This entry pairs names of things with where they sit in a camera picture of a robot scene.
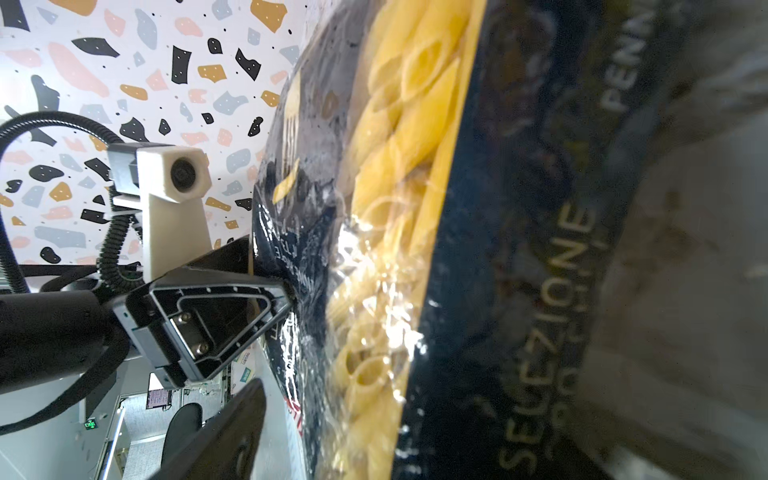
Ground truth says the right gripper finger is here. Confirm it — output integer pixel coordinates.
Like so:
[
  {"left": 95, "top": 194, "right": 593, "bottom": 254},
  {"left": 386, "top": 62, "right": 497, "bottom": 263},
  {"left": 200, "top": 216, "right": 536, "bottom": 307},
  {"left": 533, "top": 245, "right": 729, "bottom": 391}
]
[{"left": 153, "top": 379, "right": 266, "bottom": 479}]

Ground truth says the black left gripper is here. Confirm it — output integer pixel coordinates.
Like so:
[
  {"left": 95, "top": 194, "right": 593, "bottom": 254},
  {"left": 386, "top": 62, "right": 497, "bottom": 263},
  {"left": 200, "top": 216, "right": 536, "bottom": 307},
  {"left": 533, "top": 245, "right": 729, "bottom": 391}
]
[{"left": 1, "top": 267, "right": 294, "bottom": 394}]

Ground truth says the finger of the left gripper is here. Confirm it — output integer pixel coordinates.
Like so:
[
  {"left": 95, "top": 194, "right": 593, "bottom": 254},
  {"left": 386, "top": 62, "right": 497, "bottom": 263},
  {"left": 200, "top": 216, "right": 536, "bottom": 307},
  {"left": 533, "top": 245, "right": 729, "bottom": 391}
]
[{"left": 173, "top": 237, "right": 253, "bottom": 279}]

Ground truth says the clear black penne bag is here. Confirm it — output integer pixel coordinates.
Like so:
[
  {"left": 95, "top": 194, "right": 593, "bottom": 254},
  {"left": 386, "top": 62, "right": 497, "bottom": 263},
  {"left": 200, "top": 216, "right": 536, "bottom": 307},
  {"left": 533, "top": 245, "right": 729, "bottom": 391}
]
[{"left": 252, "top": 1, "right": 767, "bottom": 479}]

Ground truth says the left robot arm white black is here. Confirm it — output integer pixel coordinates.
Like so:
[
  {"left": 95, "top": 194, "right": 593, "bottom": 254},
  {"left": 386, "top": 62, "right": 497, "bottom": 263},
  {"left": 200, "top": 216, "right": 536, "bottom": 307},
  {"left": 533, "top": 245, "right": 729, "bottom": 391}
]
[{"left": 1, "top": 238, "right": 293, "bottom": 435}]

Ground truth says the black office chair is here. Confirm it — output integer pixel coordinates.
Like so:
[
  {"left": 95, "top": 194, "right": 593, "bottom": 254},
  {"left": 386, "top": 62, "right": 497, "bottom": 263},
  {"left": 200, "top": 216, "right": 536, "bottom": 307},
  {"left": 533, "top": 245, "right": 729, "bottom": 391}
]
[{"left": 161, "top": 403, "right": 203, "bottom": 466}]

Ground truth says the black corrugated cable conduit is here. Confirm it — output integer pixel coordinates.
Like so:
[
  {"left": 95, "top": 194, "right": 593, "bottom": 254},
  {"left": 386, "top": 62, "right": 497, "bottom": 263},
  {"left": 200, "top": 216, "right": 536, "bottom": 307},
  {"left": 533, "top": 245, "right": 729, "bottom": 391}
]
[{"left": 0, "top": 110, "right": 145, "bottom": 436}]

